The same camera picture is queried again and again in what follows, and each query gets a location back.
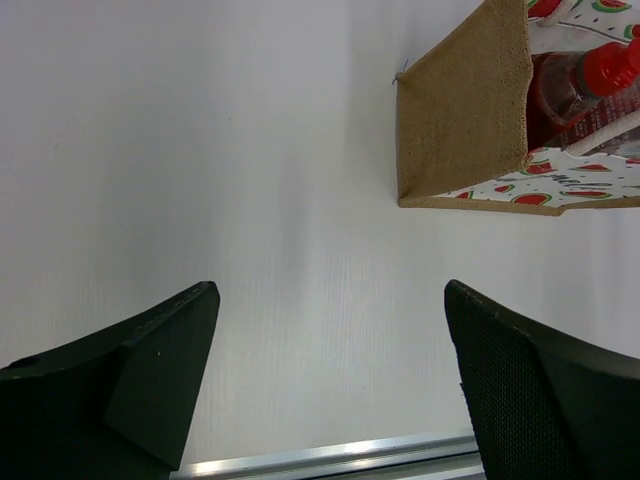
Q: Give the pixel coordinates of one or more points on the aluminium rail frame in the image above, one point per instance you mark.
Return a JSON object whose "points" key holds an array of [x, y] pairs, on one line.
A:
{"points": [[423, 456]]}

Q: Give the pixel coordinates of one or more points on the burlap watermelon canvas bag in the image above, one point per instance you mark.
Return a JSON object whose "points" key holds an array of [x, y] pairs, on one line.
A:
{"points": [[461, 116]]}

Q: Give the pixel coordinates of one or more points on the red bottle with red cap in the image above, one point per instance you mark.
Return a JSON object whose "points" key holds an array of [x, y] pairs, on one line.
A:
{"points": [[567, 85]]}

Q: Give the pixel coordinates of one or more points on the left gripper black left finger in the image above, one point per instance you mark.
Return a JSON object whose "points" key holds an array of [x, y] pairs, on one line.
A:
{"points": [[115, 404]]}

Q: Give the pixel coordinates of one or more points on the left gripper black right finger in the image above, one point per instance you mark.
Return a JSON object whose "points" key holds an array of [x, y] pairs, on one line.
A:
{"points": [[543, 404]]}

